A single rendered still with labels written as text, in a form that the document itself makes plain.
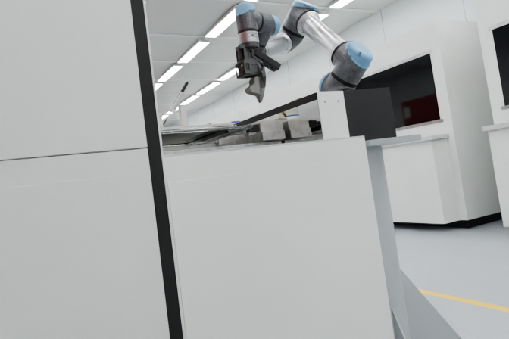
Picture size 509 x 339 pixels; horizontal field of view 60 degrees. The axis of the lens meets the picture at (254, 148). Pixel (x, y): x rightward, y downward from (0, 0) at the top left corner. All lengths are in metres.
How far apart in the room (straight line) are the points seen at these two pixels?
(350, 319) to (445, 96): 3.52
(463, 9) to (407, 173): 2.05
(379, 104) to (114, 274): 1.22
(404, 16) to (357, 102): 4.55
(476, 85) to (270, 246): 4.03
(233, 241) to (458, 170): 3.65
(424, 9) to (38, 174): 5.53
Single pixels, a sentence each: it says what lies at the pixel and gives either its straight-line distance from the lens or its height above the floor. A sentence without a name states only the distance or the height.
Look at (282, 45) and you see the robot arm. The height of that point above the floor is 1.30.
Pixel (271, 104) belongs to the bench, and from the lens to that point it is 6.97.
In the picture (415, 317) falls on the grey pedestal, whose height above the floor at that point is 0.14.
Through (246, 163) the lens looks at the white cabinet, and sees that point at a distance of 1.02.
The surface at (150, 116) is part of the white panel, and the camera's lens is 0.75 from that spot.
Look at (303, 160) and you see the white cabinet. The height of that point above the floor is 0.77.
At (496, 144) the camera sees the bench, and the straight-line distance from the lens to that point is 4.00.
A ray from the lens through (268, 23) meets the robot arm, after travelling 1.70.
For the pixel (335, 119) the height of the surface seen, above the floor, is 0.88.
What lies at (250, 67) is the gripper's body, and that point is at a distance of 1.57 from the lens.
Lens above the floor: 0.75
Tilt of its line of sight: 3 degrees up
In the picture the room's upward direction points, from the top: 8 degrees counter-clockwise
